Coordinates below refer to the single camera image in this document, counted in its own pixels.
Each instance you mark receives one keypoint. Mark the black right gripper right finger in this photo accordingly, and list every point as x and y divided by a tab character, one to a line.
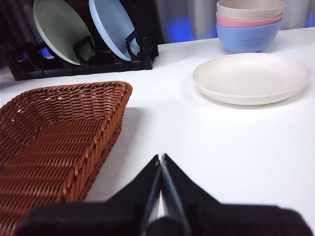
221	221

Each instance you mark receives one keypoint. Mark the black dish rack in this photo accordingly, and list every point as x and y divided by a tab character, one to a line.
103	64

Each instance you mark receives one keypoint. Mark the cream white plate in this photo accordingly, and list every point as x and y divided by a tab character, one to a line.
251	76

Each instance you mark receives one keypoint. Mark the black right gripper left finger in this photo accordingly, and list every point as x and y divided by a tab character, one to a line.
103	218

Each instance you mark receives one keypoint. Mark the grey curtain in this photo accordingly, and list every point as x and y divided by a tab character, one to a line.
197	17

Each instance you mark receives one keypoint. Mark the pink bowl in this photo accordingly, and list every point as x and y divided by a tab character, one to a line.
233	22

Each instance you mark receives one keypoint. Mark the light blue plate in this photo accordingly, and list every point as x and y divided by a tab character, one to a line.
110	24

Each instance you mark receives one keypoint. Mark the pale green plate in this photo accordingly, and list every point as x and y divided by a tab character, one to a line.
61	29

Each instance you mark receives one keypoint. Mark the blue bowl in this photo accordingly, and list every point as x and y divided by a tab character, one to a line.
246	38

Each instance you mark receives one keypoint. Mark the beige bowl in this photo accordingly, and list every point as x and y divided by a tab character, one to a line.
248	8

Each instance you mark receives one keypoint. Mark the brown wicker basket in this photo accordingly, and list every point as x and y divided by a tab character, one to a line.
49	147

